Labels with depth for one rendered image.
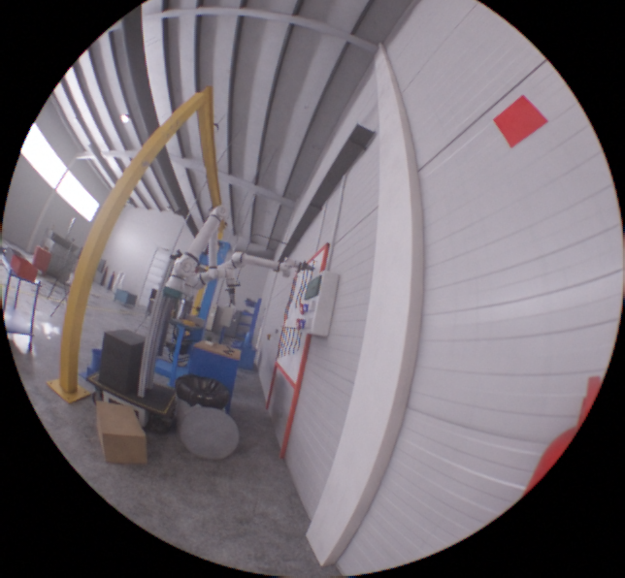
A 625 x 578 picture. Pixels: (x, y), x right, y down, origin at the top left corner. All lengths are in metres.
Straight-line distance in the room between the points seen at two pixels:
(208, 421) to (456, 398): 1.87
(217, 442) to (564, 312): 2.29
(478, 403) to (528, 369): 0.17
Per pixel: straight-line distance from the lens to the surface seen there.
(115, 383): 2.35
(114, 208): 2.43
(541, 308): 0.65
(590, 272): 0.65
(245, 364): 6.24
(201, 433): 2.13
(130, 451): 1.93
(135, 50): 6.49
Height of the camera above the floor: 1.40
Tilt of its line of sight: 19 degrees up
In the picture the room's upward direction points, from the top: 12 degrees clockwise
